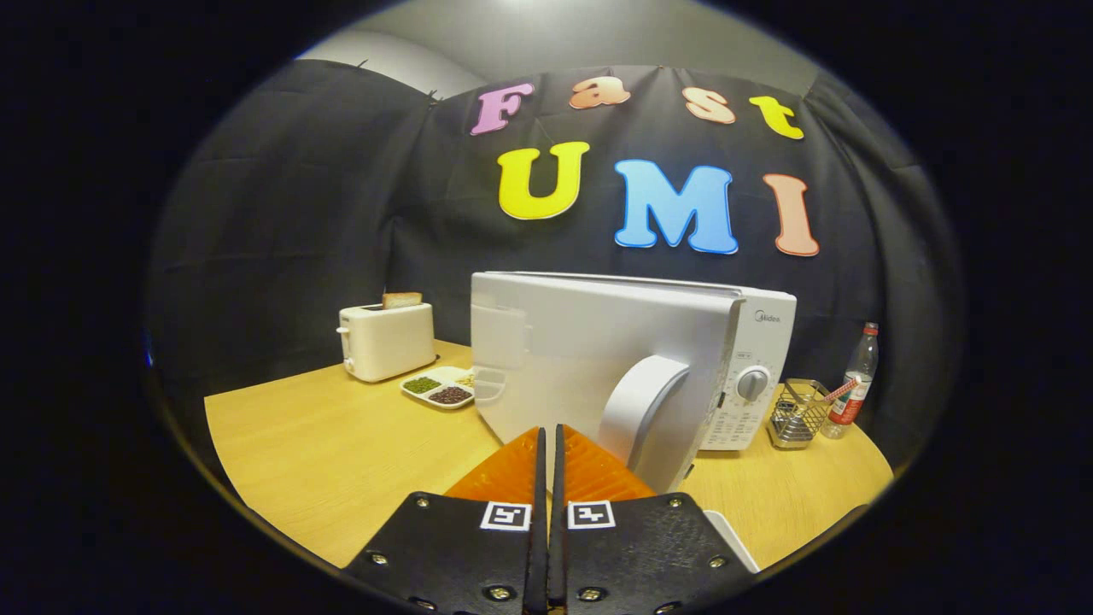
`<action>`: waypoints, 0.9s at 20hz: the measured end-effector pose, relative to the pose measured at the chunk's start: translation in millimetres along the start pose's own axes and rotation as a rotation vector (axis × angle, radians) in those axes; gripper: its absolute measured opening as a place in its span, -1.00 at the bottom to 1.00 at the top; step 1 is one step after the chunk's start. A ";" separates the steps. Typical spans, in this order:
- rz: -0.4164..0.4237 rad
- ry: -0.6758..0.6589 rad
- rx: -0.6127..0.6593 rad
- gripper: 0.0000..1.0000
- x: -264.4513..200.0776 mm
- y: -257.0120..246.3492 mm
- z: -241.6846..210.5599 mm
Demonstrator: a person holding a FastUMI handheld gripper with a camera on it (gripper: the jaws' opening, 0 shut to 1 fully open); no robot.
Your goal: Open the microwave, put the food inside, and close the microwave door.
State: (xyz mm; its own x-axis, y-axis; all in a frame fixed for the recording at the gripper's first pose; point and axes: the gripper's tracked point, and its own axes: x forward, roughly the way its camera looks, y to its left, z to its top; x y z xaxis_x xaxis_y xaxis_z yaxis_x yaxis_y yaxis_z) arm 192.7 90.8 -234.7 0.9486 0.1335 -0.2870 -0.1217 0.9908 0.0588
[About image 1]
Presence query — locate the cream bread toaster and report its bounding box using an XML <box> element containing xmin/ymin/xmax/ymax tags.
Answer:
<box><xmin>336</xmin><ymin>303</ymin><xmax>437</xmax><ymax>383</ymax></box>

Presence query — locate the clear plastic water bottle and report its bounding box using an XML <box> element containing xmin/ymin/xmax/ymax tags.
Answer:
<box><xmin>821</xmin><ymin>322</ymin><xmax>880</xmax><ymax>440</ymax></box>

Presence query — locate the metal wire basket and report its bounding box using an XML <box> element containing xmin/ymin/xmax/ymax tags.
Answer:
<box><xmin>766</xmin><ymin>378</ymin><xmax>833</xmax><ymax>450</ymax></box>

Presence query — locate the small white ribbed tray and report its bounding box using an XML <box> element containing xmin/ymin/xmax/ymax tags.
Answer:
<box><xmin>702</xmin><ymin>510</ymin><xmax>761</xmax><ymax>573</ymax></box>

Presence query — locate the white divided bean dish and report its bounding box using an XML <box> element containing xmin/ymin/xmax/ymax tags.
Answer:
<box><xmin>400</xmin><ymin>366</ymin><xmax>477</xmax><ymax>411</ymax></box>

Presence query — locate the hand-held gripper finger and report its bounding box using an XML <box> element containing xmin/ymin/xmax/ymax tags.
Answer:
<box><xmin>548</xmin><ymin>424</ymin><xmax>757</xmax><ymax>615</ymax></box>
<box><xmin>344</xmin><ymin>425</ymin><xmax>547</xmax><ymax>615</ymax></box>

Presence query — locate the white toaster oven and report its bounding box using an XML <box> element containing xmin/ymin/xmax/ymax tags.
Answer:
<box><xmin>470</xmin><ymin>271</ymin><xmax>798</xmax><ymax>495</ymax></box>

